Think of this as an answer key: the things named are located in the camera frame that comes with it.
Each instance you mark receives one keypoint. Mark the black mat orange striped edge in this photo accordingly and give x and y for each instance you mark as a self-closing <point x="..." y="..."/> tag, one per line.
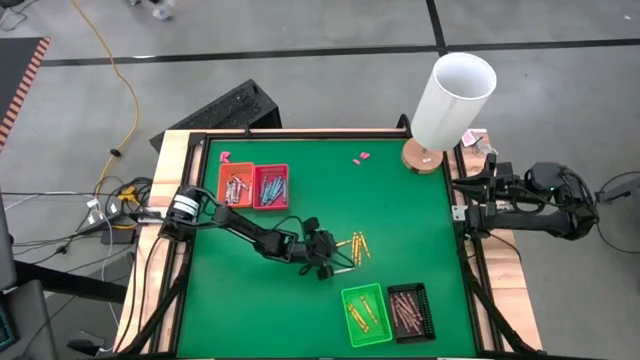
<point x="15" y="75"/>

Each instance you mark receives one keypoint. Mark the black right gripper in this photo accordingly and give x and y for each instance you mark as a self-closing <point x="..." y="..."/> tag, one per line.
<point x="500" y="182"/>

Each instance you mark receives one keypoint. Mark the black floor beam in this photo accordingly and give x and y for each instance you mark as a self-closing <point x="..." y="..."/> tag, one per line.
<point x="70" y="282"/>

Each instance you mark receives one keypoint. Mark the black power strip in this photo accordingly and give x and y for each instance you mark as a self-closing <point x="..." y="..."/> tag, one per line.
<point x="147" y="216"/>

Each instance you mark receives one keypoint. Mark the black plastic basket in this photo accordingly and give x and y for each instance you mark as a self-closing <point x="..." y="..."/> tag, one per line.
<point x="427" y="310"/>

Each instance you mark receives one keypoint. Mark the green table mat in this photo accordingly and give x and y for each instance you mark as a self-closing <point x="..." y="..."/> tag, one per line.
<point x="240" y="325"/>

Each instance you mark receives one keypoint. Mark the grey crayon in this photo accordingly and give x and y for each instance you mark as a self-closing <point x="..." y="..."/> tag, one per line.
<point x="345" y="270"/>
<point x="232" y="191"/>
<point x="241" y="181"/>
<point x="227" y="191"/>
<point x="237" y="192"/>

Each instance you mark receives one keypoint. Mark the yellow plug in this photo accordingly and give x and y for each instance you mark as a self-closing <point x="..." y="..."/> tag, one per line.
<point x="128" y="194"/>

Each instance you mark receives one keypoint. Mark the grey equipment cart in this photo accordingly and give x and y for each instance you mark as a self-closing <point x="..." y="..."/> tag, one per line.
<point x="30" y="320"/>

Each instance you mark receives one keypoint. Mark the grey upright panel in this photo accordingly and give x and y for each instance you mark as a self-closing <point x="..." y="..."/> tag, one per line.
<point x="6" y="240"/>

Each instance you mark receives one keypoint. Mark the clear plastic wrapper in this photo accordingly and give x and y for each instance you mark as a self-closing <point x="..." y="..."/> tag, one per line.
<point x="486" y="149"/>

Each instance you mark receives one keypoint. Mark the green plastic basket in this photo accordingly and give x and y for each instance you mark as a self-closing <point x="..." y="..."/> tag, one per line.
<point x="375" y="335"/>

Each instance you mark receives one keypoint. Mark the pink foam piece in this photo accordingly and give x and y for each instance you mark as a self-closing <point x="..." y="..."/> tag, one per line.
<point x="225" y="156"/>

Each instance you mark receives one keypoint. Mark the orange plastic basket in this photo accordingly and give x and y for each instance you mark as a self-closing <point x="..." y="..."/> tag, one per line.
<point x="222" y="170"/>

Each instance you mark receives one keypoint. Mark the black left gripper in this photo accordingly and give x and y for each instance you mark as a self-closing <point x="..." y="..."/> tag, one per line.
<point x="312" y="247"/>

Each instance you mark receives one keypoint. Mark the red plastic basket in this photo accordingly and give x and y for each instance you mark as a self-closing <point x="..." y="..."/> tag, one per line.
<point x="257" y="170"/>

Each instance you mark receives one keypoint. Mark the white lamp with wooden base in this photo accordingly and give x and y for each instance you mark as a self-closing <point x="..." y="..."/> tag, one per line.
<point x="450" y="100"/>

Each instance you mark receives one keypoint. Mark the brown crayon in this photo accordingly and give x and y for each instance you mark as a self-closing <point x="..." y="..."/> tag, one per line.
<point x="415" y="325"/>
<point x="407" y="322"/>
<point x="395" y="312"/>
<point x="411" y="306"/>
<point x="400" y="307"/>
<point x="406" y="310"/>
<point x="415" y="302"/>

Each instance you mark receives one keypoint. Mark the small pink white packet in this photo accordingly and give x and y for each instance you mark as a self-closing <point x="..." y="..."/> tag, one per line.
<point x="470" y="137"/>

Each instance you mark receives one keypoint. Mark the black perforated computer case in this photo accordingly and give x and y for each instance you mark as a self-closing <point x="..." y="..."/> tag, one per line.
<point x="225" y="107"/>

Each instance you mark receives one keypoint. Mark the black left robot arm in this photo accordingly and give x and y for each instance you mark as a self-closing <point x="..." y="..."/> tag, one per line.
<point x="250" y="232"/>

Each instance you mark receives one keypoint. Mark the black power brick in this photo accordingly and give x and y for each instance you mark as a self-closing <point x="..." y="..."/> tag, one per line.
<point x="117" y="235"/>

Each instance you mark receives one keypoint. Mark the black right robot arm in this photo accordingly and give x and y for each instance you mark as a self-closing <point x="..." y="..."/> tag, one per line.
<point x="550" y="225"/>

